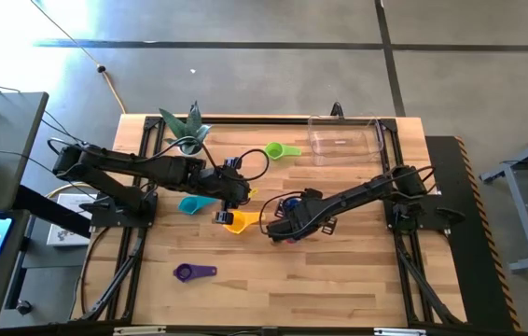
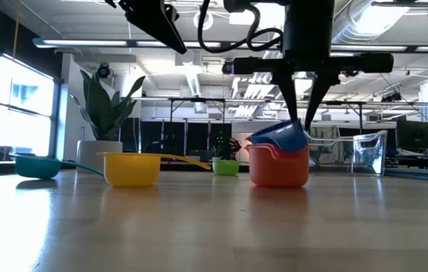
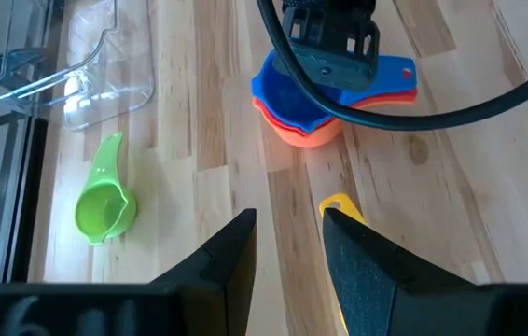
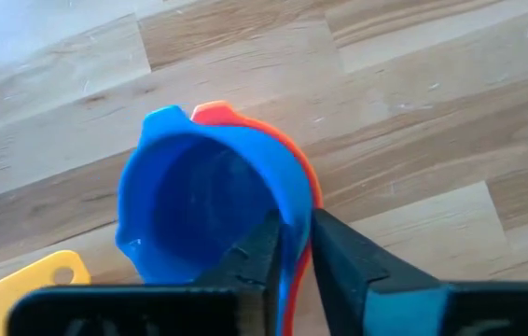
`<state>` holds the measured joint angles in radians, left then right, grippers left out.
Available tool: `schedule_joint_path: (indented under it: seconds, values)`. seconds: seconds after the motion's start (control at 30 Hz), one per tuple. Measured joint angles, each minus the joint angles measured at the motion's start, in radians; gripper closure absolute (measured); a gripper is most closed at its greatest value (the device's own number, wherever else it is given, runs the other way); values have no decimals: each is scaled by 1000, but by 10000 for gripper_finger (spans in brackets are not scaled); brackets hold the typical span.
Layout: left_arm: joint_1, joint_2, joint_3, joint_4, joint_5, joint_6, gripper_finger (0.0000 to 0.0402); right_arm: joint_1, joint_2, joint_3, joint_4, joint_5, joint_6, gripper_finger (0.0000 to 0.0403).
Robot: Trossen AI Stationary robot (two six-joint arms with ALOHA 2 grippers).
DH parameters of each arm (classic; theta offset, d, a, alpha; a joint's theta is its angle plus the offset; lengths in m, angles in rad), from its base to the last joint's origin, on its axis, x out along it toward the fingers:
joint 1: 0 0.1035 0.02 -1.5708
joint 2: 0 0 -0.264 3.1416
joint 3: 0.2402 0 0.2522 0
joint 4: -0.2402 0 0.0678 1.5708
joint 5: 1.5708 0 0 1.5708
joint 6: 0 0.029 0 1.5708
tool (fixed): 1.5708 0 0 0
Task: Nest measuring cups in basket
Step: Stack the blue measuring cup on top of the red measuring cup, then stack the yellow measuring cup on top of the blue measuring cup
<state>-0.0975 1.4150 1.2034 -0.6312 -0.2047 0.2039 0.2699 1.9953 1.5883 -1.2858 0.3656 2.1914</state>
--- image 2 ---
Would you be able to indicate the yellow measuring cup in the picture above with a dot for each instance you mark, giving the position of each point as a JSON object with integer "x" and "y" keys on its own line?
{"x": 132, "y": 170}

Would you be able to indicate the green snake plant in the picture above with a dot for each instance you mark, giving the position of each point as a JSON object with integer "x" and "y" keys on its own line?
{"x": 98, "y": 109}

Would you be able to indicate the blue measuring cup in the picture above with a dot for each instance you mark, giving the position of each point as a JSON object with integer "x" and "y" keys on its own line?
{"x": 286, "y": 138}

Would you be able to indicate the clear plastic basket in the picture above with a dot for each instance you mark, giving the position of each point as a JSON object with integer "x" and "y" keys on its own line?
{"x": 369, "y": 155}

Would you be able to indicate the bright window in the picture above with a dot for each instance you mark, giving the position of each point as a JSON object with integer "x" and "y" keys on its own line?
{"x": 21, "y": 113}

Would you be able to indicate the red measuring cup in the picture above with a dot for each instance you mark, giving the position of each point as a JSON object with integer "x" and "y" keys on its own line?
{"x": 261, "y": 147}

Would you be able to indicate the orange measuring cup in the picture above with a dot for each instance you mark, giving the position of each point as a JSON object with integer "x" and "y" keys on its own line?
{"x": 278, "y": 172}

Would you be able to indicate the green measuring cup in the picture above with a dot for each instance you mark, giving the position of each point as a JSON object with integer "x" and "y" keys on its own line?
{"x": 225, "y": 168}

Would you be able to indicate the long ceiling light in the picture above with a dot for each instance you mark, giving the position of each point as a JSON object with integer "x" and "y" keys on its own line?
{"x": 85, "y": 42}
{"x": 369, "y": 48}

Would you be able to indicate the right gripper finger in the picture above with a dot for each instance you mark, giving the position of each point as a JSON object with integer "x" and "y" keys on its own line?
{"x": 321, "y": 90}
{"x": 287, "y": 90}

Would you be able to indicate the dark computer monitor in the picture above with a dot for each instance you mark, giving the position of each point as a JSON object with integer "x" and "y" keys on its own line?
{"x": 414, "y": 134}

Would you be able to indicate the teal measuring cup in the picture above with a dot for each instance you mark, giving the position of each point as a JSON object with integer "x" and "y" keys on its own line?
{"x": 36, "y": 168}

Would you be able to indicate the dark office partition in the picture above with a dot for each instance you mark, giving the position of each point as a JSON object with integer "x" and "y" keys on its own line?
{"x": 176, "y": 140}

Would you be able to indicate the black ceiling dome camera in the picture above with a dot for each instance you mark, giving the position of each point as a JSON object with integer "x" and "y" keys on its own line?
{"x": 103, "y": 70}
{"x": 227, "y": 67}

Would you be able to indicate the silver ceiling duct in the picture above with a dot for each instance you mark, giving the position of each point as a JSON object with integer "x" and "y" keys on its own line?
{"x": 354, "y": 22}

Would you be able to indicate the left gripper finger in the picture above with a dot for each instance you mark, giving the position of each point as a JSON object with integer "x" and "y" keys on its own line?
{"x": 153, "y": 19}

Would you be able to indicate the small background plant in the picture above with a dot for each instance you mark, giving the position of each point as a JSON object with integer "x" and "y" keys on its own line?
{"x": 221, "y": 145}

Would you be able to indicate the white ceiling panel light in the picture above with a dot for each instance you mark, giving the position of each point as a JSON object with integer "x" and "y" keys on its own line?
{"x": 272, "y": 19}

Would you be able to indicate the black ceiling track light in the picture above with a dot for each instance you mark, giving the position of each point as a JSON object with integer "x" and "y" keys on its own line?
{"x": 391, "y": 96}

